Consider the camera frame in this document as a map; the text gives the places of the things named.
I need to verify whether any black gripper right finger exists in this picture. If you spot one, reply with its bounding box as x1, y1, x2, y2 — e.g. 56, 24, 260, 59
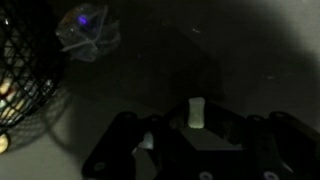
181, 98, 320, 180

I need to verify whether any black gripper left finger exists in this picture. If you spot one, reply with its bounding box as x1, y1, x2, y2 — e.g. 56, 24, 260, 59
81, 98, 198, 180

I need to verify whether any small yellow candy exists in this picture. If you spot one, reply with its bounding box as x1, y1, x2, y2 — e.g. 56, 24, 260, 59
0, 133, 10, 155

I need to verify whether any pale wrapped candy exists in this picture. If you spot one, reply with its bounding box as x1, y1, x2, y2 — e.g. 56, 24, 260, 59
0, 81, 13, 98
0, 99, 24, 123

